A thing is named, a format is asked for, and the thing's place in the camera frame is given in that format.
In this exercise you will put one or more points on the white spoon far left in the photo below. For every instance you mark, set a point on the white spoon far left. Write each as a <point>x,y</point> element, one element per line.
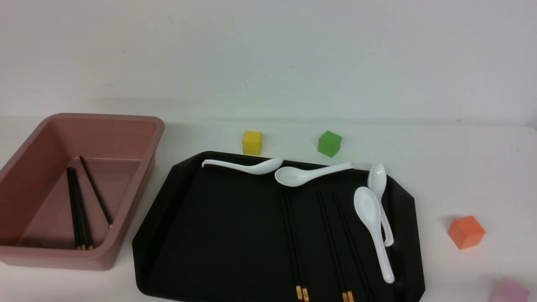
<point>264,167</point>

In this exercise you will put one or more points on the pink cube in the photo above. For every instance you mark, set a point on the pink cube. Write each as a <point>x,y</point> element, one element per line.
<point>509,290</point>

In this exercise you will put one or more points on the black plastic tray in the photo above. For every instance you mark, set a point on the black plastic tray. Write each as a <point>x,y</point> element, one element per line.
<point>215,234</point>

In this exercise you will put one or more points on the pink plastic bin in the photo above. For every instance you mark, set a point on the pink plastic bin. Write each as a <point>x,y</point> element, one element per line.
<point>36,223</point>

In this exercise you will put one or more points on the orange cube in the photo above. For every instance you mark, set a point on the orange cube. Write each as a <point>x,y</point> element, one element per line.
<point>466,232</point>

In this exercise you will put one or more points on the black chopstick bin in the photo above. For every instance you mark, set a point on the black chopstick bin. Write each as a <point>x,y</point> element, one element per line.
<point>76,232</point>
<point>89,243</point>

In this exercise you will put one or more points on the white spoon centre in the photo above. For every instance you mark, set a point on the white spoon centre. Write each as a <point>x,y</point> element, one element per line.
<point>295,177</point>

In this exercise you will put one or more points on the green cube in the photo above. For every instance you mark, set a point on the green cube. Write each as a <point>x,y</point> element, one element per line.
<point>329,143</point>

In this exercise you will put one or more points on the white spoon upper right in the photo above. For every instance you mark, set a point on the white spoon upper right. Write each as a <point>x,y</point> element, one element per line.
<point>377,183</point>

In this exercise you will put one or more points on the black chopstick bin slanted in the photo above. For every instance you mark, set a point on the black chopstick bin slanted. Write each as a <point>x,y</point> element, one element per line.
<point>95,188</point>

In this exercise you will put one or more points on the yellow cube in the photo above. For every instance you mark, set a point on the yellow cube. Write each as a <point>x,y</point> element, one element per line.
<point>252,143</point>

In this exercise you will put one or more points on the black chopstick bin middle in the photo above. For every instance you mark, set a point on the black chopstick bin middle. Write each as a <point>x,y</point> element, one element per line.
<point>89,243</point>

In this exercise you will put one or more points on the white spoon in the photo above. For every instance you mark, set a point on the white spoon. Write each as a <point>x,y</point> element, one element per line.
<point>264,167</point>
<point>295,177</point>
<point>368,210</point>
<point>377,183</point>

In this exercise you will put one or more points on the black chopstick bin left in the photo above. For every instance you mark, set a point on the black chopstick bin left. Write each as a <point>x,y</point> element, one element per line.
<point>76,232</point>

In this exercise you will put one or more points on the white spoon front right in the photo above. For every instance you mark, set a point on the white spoon front right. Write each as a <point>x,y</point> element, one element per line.
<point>368,210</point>

